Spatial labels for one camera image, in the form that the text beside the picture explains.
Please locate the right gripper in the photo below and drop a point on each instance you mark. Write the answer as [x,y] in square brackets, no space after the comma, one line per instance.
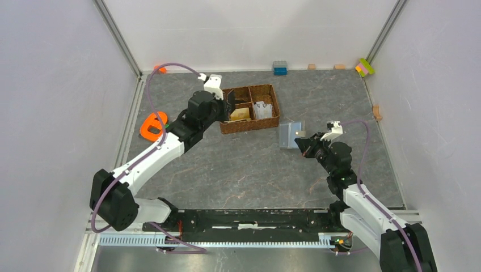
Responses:
[307,145]

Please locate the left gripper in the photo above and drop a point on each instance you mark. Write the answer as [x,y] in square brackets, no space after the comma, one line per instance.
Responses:
[226,108]

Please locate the black credit card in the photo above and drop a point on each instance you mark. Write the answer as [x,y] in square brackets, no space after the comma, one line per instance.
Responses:
[230,101]

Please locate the grey card holder wallet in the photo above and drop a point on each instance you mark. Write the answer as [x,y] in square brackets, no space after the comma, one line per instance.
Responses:
[289,132]

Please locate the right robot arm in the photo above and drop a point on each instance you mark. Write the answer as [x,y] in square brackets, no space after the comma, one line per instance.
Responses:
[398,245]

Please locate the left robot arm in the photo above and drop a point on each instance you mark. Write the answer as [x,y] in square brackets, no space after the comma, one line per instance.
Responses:
[113,194]

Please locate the yellow card in basket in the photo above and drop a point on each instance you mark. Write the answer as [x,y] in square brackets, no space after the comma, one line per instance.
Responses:
[240,114]

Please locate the white cards in basket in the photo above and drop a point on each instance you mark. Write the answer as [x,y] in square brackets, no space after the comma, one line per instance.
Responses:
[262,110]

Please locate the brown wicker divided basket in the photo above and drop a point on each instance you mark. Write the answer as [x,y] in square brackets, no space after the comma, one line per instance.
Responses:
[245,97]

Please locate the blue grey toy brick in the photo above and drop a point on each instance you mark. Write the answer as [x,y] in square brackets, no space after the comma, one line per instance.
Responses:
[280,68]

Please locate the orange round cap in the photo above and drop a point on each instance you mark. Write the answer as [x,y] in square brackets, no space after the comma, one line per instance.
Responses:
[159,70]

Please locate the wooden arch block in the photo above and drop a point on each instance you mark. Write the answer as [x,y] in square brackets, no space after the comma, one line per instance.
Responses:
[376,113]

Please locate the orange plastic tape dispenser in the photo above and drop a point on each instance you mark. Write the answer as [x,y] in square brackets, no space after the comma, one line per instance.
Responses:
[150,130]

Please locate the flat wooden block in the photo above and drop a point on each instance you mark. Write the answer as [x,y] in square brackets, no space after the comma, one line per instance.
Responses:
[339,67]

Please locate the multicolour toy brick stack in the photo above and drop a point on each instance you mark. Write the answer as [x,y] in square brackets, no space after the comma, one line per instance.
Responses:
[364,68]

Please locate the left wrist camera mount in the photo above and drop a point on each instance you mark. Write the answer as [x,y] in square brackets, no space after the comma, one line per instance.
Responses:
[212,84]

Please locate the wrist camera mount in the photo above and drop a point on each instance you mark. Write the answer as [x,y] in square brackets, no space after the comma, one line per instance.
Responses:
[335,130]
[212,84]

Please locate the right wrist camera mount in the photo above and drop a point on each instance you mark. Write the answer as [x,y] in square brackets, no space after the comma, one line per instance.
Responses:
[335,130]

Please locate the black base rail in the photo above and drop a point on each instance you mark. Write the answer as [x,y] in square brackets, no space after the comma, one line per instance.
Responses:
[252,225]

